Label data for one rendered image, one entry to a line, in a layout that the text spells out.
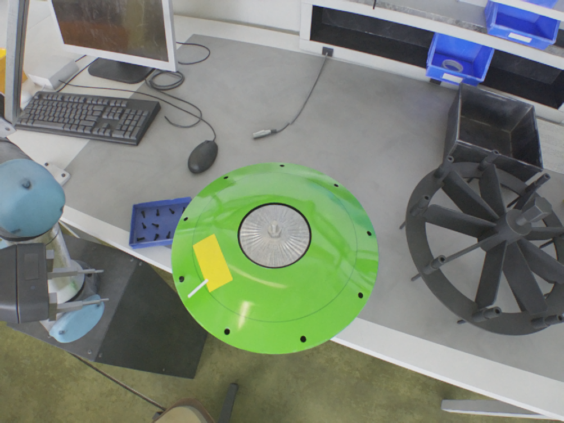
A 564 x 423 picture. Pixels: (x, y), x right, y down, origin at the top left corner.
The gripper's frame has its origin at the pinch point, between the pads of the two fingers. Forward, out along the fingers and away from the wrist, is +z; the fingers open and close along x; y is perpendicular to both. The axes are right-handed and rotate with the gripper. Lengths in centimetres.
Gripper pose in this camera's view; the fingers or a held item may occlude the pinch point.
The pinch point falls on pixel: (104, 284)
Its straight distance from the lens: 41.7
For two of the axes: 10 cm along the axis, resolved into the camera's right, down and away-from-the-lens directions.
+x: -4.2, -7.7, 4.9
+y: 5.1, -6.4, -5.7
